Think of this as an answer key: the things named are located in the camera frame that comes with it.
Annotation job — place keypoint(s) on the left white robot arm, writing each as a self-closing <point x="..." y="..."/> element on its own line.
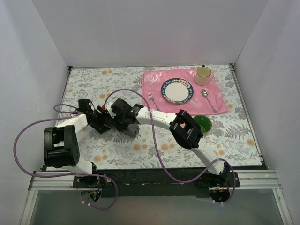
<point x="61" y="148"/>

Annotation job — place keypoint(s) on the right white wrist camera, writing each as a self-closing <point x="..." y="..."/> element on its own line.
<point x="107" y="110"/>

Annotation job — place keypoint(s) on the cream mug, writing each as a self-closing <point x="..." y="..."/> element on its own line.
<point x="202" y="76"/>

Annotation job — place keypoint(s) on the pink placemat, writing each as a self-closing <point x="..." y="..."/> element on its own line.
<point x="198" y="105"/>

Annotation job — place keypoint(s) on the aluminium frame rail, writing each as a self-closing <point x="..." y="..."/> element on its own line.
<point x="249" y="179"/>

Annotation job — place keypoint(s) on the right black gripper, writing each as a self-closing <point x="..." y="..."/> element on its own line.
<point x="125" y="126"/>

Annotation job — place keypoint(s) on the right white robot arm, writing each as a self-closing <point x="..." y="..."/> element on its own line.
<point x="185" y="130"/>

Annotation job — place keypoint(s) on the silver fork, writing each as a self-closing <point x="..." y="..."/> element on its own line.
<point x="151" y="97"/>

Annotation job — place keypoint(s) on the green bowl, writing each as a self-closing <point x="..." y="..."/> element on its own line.
<point x="204" y="122"/>

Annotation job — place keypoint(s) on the white plate blue rim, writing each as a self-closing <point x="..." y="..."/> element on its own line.
<point x="177" y="91"/>

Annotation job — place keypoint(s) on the silver spoon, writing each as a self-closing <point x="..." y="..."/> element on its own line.
<point x="205" y="95"/>

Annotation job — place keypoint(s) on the grey cloth napkin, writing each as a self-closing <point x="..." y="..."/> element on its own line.
<point x="132" y="130"/>

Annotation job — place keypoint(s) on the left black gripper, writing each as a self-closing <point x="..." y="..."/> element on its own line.
<point x="101" y="123"/>

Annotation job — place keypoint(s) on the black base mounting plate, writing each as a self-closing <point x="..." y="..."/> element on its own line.
<point x="155" y="182"/>

